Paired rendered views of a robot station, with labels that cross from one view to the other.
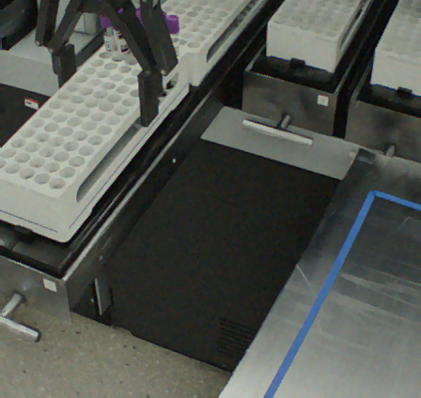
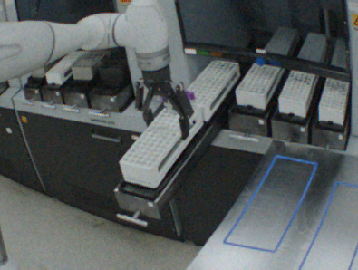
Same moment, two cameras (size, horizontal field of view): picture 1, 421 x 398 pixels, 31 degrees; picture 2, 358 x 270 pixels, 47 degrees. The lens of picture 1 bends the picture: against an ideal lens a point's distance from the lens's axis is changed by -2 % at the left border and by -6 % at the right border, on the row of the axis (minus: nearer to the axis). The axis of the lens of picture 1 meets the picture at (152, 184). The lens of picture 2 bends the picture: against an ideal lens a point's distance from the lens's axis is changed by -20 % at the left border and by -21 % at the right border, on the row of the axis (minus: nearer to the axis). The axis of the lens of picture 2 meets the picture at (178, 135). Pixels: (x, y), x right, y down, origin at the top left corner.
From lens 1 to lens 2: 0.52 m
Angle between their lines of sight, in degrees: 8
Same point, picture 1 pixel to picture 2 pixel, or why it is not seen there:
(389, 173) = (283, 148)
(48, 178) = (146, 163)
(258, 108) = (237, 128)
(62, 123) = (149, 141)
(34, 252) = (143, 192)
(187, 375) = not seen: hidden behind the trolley
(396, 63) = (286, 102)
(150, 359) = not seen: hidden behind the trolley
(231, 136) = (227, 142)
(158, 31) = (184, 100)
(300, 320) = (245, 204)
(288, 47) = (245, 100)
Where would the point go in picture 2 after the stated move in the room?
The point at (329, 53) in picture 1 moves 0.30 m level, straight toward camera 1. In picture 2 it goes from (261, 101) to (250, 163)
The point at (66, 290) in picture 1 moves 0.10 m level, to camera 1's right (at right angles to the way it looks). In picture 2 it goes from (157, 206) to (196, 200)
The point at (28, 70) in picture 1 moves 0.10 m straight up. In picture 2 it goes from (132, 121) to (127, 98)
